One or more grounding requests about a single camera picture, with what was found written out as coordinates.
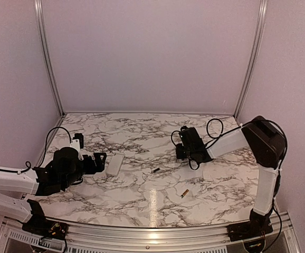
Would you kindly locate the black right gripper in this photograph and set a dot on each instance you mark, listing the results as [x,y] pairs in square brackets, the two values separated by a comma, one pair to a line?
[179,153]

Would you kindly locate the white remote control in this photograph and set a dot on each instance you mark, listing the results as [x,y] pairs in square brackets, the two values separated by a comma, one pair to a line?
[115,164]

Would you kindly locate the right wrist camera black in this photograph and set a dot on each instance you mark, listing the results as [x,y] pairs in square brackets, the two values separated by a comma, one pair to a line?
[184,130]

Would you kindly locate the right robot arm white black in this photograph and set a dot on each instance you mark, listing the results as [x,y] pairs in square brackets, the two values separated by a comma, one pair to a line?
[268,144]

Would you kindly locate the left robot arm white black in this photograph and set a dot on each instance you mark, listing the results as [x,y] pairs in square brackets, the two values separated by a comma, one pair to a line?
[34,181]

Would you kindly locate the aluminium frame post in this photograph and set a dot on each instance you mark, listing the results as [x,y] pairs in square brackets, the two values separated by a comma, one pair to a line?
[259,31]
[46,55]

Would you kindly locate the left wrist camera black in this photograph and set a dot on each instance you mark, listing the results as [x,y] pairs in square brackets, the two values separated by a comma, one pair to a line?
[77,143]

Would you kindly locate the right aluminium frame post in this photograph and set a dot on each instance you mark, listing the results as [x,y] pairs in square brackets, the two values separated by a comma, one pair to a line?
[259,31]

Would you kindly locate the left aluminium frame post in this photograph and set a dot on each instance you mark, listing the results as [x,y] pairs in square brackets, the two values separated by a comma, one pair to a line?
[46,55]

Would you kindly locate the gold green AAA battery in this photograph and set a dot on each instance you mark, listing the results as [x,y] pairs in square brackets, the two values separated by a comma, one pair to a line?
[184,193]

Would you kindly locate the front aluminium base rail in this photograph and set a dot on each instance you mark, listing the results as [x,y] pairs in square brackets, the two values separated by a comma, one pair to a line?
[97,238]

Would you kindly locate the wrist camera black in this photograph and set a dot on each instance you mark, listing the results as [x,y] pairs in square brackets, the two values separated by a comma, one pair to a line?
[77,143]
[184,130]

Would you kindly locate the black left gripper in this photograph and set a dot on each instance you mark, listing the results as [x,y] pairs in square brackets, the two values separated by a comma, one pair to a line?
[92,169]

